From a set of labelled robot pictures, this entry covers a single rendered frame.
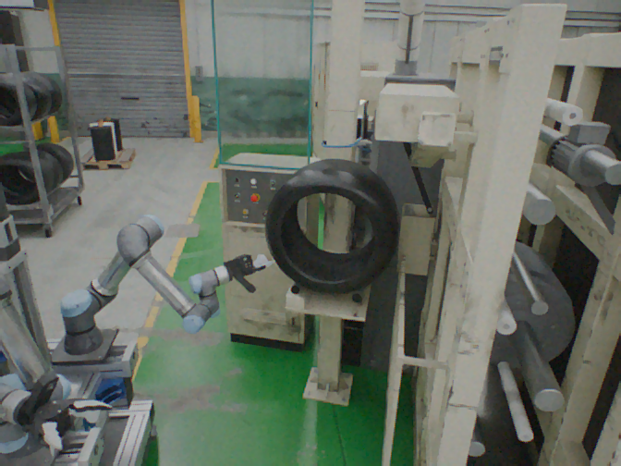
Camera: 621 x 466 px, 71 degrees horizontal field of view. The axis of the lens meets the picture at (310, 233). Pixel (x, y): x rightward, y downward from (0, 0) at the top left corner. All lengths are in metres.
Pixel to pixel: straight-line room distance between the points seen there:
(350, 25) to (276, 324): 1.87
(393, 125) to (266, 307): 1.80
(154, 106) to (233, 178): 8.55
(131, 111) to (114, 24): 1.83
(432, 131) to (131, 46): 10.14
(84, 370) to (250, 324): 1.25
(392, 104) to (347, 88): 0.66
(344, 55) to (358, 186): 0.62
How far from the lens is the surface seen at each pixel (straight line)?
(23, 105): 5.09
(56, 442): 1.21
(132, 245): 1.73
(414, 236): 2.13
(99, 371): 2.12
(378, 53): 5.27
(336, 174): 1.75
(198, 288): 1.81
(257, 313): 2.98
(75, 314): 2.00
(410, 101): 1.43
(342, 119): 2.08
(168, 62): 11.02
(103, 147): 8.20
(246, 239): 2.75
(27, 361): 1.49
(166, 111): 11.12
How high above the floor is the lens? 1.88
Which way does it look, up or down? 22 degrees down
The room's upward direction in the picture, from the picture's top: 2 degrees clockwise
